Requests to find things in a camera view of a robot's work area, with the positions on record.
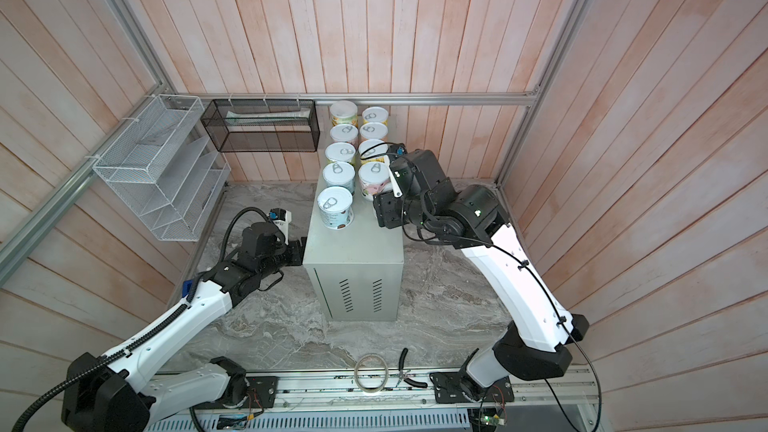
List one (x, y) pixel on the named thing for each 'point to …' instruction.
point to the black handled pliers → (403, 373)
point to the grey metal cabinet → (354, 274)
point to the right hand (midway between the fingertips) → (387, 201)
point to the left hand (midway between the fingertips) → (306, 247)
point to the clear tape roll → (357, 381)
